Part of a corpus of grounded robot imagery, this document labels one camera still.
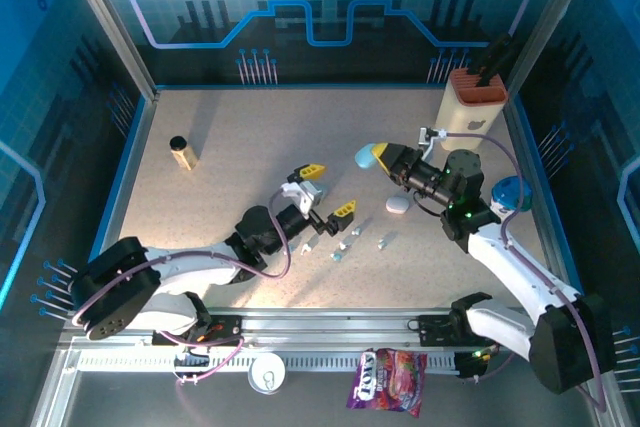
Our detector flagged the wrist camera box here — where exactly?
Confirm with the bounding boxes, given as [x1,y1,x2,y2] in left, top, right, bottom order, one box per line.
[417,125,448,159]
[278,179,322,220]

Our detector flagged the purple candy bag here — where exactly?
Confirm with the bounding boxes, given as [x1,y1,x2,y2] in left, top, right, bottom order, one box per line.
[346,346,429,420]

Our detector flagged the black handled knife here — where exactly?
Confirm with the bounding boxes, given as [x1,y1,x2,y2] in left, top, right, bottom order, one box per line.
[480,44,520,87]
[477,39,516,79]

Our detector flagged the aluminium front rail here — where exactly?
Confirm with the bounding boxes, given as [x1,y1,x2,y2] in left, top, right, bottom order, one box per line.
[59,307,601,348]

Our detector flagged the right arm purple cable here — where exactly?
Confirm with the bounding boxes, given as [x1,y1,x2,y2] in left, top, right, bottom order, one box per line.
[439,130,609,413]

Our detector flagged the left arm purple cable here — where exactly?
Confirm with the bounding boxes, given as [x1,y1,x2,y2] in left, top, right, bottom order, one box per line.
[72,190,294,388]

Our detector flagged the tan bottle black cap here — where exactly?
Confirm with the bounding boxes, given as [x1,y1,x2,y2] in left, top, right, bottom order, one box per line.
[168,135,200,172]

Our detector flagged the white slotted cable duct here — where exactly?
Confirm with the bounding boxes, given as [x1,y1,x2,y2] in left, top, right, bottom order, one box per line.
[77,353,459,372]

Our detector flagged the black knife handles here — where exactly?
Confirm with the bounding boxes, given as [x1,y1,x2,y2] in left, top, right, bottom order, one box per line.
[472,32,512,73]

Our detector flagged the blue charging case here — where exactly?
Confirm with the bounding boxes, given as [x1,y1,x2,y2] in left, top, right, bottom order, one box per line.
[354,142,382,171]

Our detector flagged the white round charging case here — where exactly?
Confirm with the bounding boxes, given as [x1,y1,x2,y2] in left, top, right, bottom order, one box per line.
[385,195,412,216]

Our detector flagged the aluminium frame post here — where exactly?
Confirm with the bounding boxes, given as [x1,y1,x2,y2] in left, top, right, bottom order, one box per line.
[55,0,162,102]
[503,0,597,98]

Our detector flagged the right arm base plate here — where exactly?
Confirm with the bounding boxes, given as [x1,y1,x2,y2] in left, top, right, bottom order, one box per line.
[416,314,510,348]

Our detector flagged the cream knife block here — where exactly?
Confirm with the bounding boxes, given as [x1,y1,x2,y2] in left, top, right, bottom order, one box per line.
[434,68,510,151]

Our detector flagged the white pull-tab can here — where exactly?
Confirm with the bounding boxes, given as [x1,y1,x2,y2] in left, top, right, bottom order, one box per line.
[247,351,287,396]

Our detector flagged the blue plastic jar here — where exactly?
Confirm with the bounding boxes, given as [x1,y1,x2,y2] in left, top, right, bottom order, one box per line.
[489,175,534,213]

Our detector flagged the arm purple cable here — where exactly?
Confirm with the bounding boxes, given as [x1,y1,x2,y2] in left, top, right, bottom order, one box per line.
[72,190,294,388]
[439,130,609,413]

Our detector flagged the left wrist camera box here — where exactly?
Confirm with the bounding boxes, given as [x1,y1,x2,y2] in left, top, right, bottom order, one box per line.
[278,179,322,220]

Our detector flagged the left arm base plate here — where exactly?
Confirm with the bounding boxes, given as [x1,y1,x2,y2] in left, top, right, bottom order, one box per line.
[151,314,242,348]

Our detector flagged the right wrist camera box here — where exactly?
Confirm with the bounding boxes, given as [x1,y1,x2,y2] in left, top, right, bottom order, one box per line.
[417,125,448,159]

